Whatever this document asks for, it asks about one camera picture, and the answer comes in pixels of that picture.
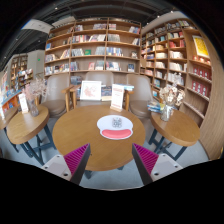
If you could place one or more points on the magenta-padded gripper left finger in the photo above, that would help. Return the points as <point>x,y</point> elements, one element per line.
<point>56,165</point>

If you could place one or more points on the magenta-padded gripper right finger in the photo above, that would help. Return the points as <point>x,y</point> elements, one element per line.
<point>165,165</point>

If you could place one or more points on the transparent computer mouse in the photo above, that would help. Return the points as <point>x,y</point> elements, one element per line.
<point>116,122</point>

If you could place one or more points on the white mouse pad red rest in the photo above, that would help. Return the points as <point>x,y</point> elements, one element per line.
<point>105,125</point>

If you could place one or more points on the round wooden side table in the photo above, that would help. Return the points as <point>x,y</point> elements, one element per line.
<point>176,128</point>
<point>26,125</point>
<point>8,116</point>

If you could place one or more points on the glass vase white dried flowers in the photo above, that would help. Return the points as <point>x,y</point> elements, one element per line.
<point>166,113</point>

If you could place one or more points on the stack of blue books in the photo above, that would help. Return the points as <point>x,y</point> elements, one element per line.
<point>155,106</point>

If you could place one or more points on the beige armchair wooden arms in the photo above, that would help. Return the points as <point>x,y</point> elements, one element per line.
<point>100,76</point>
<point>55,105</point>
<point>140,105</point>

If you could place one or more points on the glass vase pink dried flowers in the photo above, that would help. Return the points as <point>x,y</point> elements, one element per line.
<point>33,108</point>

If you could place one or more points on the small white table sign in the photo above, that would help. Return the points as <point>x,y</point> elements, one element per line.
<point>23,103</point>

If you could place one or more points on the white framed picture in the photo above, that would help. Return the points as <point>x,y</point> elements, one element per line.
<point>90,90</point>

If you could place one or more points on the white red standing sign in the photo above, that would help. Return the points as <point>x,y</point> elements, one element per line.
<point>117,96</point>

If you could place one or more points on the colourful book display stand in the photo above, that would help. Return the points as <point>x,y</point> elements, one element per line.
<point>8,96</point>

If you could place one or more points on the light blue flat book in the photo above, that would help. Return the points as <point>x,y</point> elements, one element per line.
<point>129,87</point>

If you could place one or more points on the dark cover standing book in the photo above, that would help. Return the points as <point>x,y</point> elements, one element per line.
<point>106,92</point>

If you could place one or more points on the curved wooden bookshelf yellow poster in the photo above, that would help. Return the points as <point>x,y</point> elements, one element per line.
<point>193,76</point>

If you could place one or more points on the distant wooden bookshelf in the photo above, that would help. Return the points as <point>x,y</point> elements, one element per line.
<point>20,68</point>

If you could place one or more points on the white hanging ceiling panel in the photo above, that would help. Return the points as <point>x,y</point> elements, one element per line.
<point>38,26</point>

